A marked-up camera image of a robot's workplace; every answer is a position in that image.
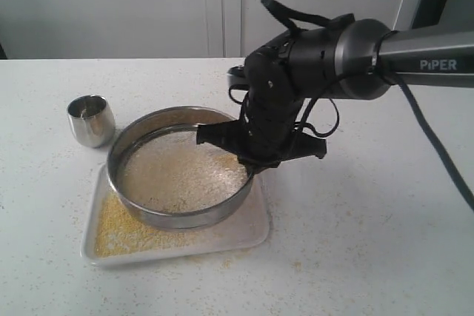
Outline white cabinet doors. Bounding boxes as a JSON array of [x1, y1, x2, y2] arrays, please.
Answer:
[[1, 0, 419, 58]]

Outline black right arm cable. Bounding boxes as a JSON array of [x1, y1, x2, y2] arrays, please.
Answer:
[[227, 0, 474, 209]]

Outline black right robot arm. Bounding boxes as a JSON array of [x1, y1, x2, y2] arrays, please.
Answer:
[[196, 19, 473, 169]]

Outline yellow millet grains on tray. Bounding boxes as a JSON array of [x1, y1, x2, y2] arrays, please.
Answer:
[[93, 193, 198, 258]]

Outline yellow white grain pile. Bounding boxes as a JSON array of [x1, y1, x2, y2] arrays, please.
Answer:
[[118, 131, 248, 213]]

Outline round steel mesh sieve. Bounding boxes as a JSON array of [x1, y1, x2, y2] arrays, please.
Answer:
[[106, 106, 254, 231]]

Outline stainless steel cup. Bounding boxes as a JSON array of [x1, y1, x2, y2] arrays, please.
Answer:
[[67, 95, 116, 148]]

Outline white plastic tray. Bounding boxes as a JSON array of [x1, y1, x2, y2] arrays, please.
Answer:
[[81, 166, 270, 268]]

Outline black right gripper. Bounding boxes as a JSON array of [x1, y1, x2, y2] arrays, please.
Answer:
[[196, 47, 327, 174]]

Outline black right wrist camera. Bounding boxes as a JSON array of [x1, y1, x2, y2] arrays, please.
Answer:
[[227, 65, 250, 91]]

